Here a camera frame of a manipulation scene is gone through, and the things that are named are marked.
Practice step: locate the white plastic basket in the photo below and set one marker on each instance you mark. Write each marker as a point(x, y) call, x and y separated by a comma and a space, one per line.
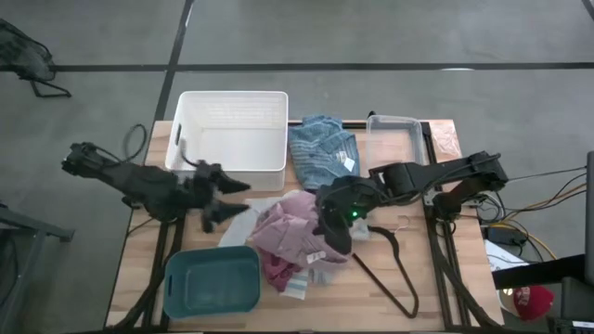
point(232, 139)

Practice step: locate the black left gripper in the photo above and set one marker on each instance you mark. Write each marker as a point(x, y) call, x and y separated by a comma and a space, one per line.
point(204, 185)

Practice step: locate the black frame rail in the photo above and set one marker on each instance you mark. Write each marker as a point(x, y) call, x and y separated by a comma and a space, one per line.
point(357, 123)
point(169, 260)
point(438, 260)

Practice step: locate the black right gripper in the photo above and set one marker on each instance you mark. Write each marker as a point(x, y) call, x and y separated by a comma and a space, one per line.
point(345, 195)

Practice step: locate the clear plastic bag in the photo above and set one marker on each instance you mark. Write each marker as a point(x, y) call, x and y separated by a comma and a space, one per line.
point(445, 139)

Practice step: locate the clear plastic container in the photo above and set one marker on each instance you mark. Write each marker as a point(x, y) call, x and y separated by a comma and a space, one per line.
point(394, 139)

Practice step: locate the black power adapter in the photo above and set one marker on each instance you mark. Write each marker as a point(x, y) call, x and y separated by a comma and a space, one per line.
point(506, 235)

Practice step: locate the teal plastic bin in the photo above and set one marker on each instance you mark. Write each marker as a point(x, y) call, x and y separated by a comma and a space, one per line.
point(211, 283)

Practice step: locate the black clothes hanger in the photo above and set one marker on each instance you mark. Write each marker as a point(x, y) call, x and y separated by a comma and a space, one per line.
point(392, 237)

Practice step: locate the black desk bar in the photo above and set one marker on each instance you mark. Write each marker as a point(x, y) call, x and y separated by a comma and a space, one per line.
point(538, 271)

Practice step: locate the grey metal table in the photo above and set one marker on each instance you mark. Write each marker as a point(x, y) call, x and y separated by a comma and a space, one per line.
point(28, 227)

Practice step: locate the red and white cap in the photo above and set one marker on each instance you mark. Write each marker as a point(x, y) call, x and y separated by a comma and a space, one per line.
point(533, 301)

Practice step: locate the white paper sheet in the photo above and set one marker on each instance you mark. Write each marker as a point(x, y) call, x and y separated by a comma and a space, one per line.
point(501, 260)

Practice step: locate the white striped sock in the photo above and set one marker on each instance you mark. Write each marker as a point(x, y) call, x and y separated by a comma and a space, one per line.
point(294, 285)

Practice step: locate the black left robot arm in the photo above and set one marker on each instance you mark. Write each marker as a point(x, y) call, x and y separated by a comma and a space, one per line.
point(139, 183)

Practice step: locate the blue striped cloth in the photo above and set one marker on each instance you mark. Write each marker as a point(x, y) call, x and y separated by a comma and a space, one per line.
point(320, 153)

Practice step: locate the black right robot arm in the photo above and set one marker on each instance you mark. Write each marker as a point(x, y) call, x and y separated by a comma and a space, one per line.
point(417, 176)

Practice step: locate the light grey cloth sheet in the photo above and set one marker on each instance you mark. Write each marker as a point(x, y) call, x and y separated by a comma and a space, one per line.
point(236, 227)

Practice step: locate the pink cloth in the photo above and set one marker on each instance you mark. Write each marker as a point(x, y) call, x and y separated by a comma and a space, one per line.
point(287, 222)

